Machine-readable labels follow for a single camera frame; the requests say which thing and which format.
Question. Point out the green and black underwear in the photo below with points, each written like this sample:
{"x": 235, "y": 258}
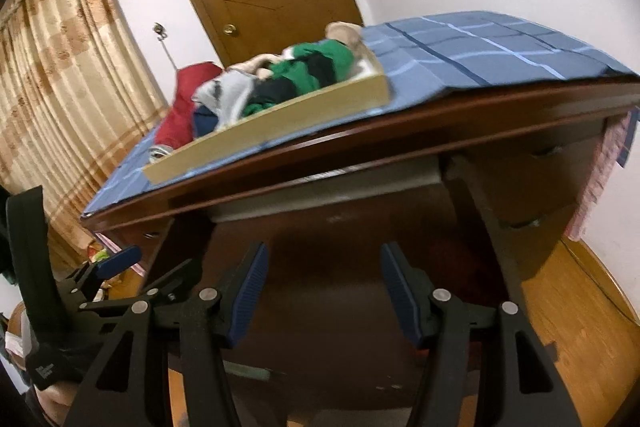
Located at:
{"x": 305, "y": 72}

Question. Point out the navy blue underwear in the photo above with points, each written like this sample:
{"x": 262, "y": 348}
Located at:
{"x": 206, "y": 123}

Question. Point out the blue plaid cloth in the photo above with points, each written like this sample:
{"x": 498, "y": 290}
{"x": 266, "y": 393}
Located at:
{"x": 475, "y": 52}

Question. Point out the brass door knob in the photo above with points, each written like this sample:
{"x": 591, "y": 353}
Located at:
{"x": 230, "y": 28}

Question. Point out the dark wooden desk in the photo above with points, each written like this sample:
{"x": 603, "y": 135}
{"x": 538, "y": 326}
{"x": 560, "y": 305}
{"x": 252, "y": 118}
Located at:
{"x": 425, "y": 132}

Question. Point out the white patterned underwear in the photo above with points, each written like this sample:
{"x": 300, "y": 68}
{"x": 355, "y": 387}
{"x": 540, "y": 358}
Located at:
{"x": 160, "y": 152}

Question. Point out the colourful clutter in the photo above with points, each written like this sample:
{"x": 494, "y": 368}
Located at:
{"x": 102, "y": 277}

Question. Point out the grey printed underwear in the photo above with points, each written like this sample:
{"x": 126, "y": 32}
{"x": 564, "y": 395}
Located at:
{"x": 227, "y": 94}

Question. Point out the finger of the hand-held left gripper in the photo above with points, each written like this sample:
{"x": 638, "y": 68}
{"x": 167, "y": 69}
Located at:
{"x": 170, "y": 282}
{"x": 120, "y": 261}

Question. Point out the beige underwear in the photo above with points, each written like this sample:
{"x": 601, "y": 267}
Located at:
{"x": 344, "y": 34}

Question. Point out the blue fabric tab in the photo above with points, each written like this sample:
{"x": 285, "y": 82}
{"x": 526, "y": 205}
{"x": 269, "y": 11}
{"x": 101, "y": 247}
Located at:
{"x": 629, "y": 137}

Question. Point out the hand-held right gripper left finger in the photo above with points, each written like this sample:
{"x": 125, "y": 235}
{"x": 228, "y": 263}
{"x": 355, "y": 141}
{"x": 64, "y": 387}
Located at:
{"x": 247, "y": 297}

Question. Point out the dark red underwear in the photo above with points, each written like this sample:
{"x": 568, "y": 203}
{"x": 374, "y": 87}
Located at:
{"x": 182, "y": 107}

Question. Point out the cream underwear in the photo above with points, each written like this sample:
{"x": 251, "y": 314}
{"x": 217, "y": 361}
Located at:
{"x": 255, "y": 64}

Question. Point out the shallow beige wooden tray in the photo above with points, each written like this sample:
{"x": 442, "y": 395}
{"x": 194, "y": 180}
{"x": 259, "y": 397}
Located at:
{"x": 310, "y": 117}

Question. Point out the pale teal tube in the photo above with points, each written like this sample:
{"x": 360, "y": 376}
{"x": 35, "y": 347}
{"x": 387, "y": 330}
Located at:
{"x": 255, "y": 373}

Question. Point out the beige patterned curtain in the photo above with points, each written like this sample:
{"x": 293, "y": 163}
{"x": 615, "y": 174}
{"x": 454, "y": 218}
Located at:
{"x": 60, "y": 82}

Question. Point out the small desk drawer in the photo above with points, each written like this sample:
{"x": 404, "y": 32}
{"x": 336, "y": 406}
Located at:
{"x": 135, "y": 252}
{"x": 550, "y": 187}
{"x": 532, "y": 252}

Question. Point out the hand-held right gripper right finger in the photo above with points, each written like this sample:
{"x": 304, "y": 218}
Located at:
{"x": 402, "y": 297}

